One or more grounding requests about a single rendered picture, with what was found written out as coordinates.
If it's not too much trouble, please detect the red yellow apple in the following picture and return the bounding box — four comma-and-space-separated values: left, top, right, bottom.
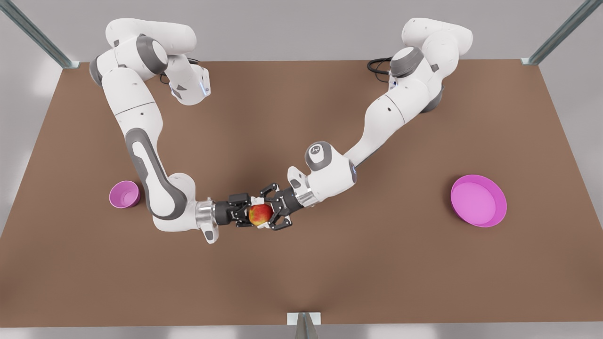
249, 203, 274, 226

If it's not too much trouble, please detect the pink bowl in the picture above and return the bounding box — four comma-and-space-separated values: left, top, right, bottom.
109, 181, 141, 209

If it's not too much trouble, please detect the pink plate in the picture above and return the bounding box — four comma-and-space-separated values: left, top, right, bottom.
450, 175, 508, 228

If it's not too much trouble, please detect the silver frame post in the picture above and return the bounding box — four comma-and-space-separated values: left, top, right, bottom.
287, 312, 322, 339
521, 0, 603, 65
0, 0, 80, 69

